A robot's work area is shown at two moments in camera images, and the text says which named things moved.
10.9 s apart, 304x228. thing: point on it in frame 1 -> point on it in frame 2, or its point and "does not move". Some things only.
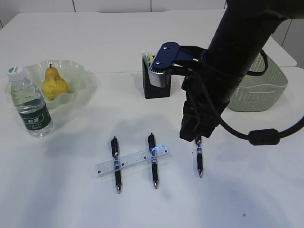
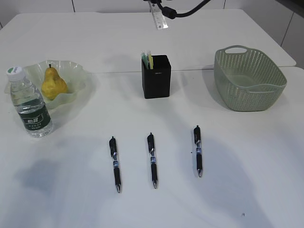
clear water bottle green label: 30,103 does not move
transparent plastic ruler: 114,166 -> 160,22
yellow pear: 53,85 does not move
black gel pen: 151,143 does not move
